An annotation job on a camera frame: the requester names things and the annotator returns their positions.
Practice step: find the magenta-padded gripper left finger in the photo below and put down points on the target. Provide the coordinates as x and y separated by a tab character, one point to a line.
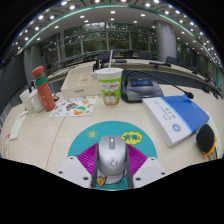
75	170

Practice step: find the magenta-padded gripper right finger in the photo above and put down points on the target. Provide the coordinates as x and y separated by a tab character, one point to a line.
148	170

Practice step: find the silver computer mouse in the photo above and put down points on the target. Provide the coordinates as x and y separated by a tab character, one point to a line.
112	156

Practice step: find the round teal cartoon mouse pad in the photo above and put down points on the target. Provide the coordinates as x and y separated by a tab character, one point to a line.
106	130

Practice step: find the blue and white book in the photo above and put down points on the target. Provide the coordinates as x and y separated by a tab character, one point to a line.
176	120

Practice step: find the colourful sticker sheet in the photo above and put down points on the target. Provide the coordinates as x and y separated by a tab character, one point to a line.
75	107

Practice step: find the black foam ball with orange band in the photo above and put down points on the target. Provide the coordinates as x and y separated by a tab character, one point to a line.
204	136

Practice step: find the white booklet with red title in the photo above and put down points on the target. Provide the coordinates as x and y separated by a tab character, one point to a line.
18	126

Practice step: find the white compartment box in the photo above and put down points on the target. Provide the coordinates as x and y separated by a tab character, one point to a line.
78	88

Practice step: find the red bottle with green band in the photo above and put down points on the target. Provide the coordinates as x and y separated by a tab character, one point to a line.
45	93

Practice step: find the white ribbed paper cup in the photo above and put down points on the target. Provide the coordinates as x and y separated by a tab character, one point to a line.
25	101

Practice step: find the green white cup with straw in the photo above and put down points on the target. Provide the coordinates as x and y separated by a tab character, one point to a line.
110	88

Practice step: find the dark office chairs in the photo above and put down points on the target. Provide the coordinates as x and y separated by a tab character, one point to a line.
133	55

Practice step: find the ceiling lights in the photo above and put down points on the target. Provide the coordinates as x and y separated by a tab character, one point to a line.
113	11

